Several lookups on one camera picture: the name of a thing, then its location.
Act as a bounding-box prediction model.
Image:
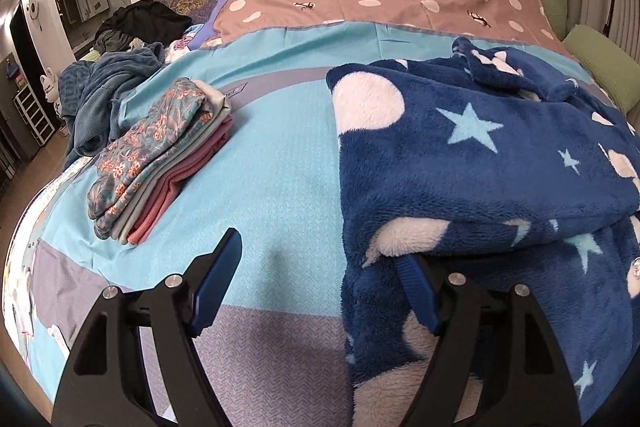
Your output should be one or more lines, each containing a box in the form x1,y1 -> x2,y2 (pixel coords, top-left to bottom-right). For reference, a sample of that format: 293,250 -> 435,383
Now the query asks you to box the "folded floral garment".
87,78 -> 224,239

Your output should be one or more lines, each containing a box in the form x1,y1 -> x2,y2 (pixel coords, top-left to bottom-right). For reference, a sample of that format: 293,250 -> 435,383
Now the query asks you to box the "white shelf rack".
13,83 -> 55,146

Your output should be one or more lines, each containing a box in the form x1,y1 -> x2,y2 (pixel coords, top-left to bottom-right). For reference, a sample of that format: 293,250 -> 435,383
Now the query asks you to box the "folded grey garment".
107,79 -> 231,243

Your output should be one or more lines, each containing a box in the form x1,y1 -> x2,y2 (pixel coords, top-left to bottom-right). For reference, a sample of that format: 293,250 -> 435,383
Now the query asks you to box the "black clothes pile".
93,0 -> 192,54

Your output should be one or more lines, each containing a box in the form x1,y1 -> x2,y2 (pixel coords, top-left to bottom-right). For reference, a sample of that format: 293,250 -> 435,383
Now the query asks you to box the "near green pillow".
563,25 -> 639,115

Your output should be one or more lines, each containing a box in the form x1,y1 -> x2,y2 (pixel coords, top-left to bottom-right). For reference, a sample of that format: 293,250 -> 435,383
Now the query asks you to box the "white cat figurine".
40,72 -> 62,118

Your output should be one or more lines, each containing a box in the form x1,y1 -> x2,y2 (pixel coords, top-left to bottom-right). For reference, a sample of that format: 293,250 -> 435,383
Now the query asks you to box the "folded pink garment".
117,116 -> 233,245

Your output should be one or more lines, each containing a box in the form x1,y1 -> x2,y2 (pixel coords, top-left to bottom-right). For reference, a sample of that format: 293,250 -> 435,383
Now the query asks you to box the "teal grey patterned bedspread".
3,23 -> 614,426

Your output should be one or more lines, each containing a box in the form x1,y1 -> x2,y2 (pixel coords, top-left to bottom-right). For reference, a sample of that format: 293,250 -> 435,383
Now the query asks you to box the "blue teal crumpled blanket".
58,42 -> 164,168

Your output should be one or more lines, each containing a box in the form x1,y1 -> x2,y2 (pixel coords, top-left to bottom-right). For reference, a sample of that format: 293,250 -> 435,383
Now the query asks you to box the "navy fleece star pajama top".
326,37 -> 639,426

